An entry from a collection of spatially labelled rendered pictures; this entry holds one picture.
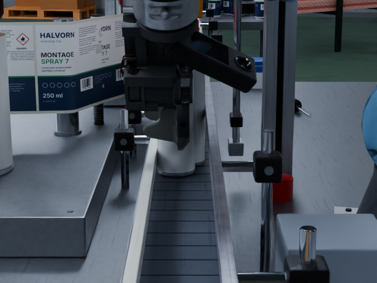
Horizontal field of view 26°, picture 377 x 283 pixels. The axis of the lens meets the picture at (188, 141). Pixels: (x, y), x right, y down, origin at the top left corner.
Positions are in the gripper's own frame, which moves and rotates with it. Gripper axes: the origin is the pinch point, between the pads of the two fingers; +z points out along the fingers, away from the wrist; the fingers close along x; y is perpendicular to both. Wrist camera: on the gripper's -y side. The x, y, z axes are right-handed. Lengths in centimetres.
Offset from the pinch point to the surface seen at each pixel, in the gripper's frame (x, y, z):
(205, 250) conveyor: 24.4, -2.1, -7.8
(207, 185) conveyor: 4.8, -2.9, 3.4
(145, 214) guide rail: 21.8, 4.1, -10.4
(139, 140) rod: -9.0, 6.8, 8.3
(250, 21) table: -182, -24, 110
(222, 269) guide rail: 41.6, -2.9, -27.1
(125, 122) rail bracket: -10.4, 8.9, 6.0
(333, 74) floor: -492, -130, 390
